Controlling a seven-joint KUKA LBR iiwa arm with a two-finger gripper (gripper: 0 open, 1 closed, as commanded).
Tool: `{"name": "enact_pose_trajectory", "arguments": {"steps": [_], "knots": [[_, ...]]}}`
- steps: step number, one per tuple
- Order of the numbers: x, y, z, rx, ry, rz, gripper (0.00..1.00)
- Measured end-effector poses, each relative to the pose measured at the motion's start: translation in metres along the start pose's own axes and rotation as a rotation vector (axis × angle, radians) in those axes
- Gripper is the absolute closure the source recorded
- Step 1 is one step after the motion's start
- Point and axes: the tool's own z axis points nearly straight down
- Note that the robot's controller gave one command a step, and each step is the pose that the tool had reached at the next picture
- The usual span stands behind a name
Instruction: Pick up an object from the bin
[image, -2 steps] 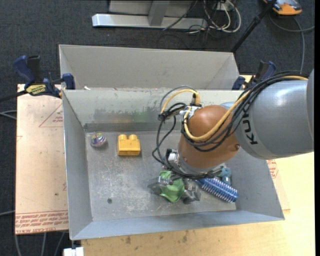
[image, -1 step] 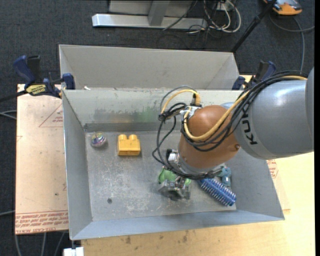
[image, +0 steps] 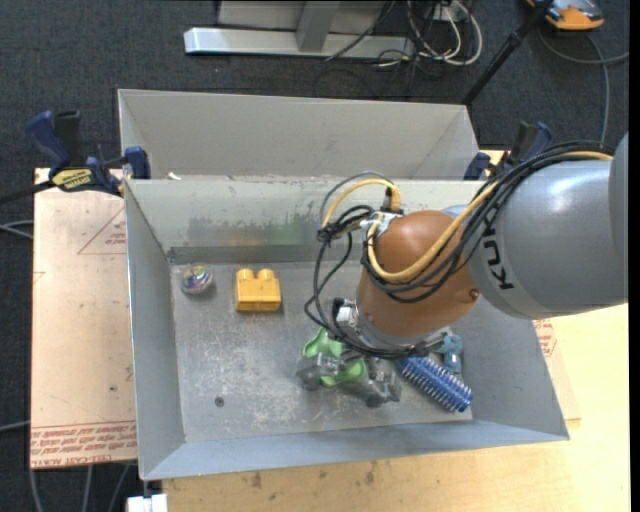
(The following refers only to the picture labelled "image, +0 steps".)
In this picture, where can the yellow toy brick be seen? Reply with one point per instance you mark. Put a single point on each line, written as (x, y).
(257, 295)

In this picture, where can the brown cardboard board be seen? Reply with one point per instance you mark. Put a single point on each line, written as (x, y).
(80, 325)

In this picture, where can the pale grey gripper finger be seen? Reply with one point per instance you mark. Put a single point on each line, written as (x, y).
(311, 377)
(383, 390)

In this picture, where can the teal toy figure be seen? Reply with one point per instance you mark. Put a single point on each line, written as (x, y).
(453, 346)

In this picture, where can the grey metal bin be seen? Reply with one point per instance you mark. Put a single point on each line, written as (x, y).
(240, 360)

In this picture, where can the multicoloured spinning top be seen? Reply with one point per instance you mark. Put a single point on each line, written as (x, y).
(197, 280)

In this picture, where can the green toy animal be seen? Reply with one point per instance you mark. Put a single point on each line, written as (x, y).
(320, 346)

